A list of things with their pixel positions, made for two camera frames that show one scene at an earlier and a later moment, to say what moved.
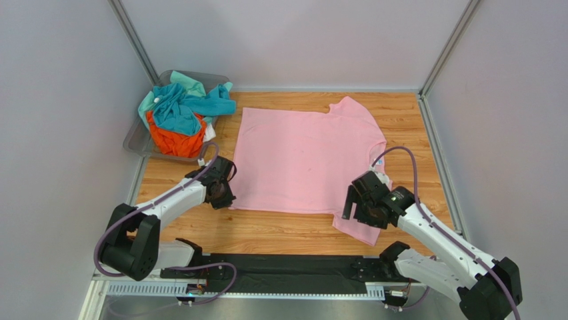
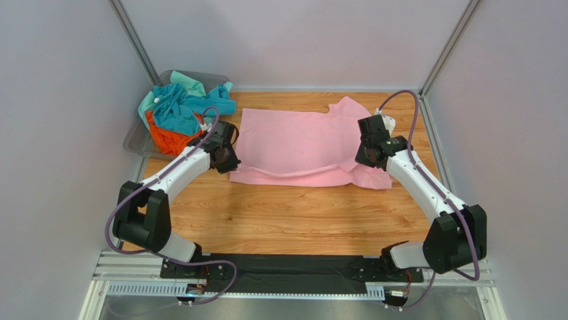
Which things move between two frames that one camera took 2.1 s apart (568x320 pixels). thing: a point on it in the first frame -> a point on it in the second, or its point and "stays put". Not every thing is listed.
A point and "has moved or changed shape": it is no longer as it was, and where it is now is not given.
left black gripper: (227, 200) -> (232, 165)
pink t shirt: (301, 161) has moved or changed shape
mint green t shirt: (189, 85) stays put
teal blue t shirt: (175, 110) stays put
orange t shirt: (175, 144) stays put
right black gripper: (361, 201) -> (366, 159)
